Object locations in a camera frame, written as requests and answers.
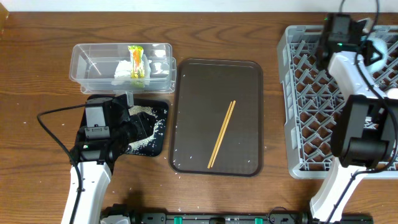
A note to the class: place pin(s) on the pile of white rice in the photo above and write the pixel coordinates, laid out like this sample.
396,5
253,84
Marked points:
152,141

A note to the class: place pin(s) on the yellow green snack wrapper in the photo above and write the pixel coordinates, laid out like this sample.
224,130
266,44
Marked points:
136,56

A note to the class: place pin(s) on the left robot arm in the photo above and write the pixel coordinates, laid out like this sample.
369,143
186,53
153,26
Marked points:
89,181

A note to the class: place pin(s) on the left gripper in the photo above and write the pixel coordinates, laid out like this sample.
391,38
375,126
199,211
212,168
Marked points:
142,122

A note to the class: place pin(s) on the light blue rice bowl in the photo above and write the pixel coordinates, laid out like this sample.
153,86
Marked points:
375,54

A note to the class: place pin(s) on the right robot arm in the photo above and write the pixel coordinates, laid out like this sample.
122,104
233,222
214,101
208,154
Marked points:
364,138

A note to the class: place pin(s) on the grey dishwasher rack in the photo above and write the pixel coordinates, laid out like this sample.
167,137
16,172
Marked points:
312,101

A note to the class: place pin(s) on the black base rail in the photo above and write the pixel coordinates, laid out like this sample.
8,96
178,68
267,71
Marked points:
279,215

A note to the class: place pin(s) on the pink plastic cup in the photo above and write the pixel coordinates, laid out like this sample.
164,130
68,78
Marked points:
392,93

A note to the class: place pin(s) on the white tissue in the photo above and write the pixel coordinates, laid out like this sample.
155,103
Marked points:
123,72

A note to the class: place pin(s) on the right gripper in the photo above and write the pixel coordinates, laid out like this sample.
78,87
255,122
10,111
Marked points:
366,48

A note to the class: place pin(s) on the wooden chopstick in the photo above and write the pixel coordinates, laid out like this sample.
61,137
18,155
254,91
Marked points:
220,133
223,133

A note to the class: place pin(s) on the black tray lid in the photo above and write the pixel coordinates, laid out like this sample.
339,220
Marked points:
92,149

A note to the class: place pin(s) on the clear plastic waste bin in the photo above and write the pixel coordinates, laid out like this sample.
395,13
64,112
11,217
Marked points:
93,67

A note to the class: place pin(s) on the brown serving tray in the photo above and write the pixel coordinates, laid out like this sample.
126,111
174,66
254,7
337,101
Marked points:
218,118

